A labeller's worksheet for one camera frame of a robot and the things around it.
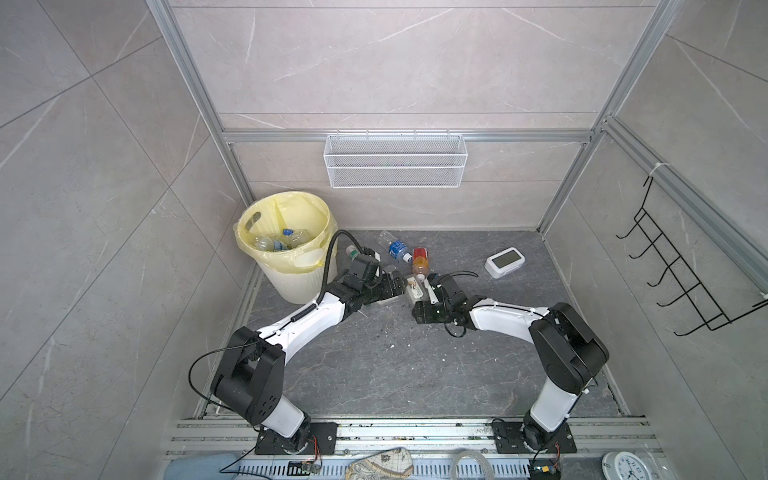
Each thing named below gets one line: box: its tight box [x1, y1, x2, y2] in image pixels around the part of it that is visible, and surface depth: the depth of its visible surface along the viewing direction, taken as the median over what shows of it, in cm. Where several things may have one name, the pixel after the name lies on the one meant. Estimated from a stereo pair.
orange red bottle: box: [413, 247, 429, 275], surface depth 106 cm
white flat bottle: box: [407, 276, 424, 299], surface depth 97 cm
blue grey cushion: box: [164, 455, 241, 480], surface depth 68 cm
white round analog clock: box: [602, 451, 653, 480], surface depth 69 cm
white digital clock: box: [484, 246, 526, 279], surface depth 108 cm
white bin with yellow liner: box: [233, 191, 339, 304], surface depth 91 cm
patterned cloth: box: [346, 447, 414, 480], surface depth 69 cm
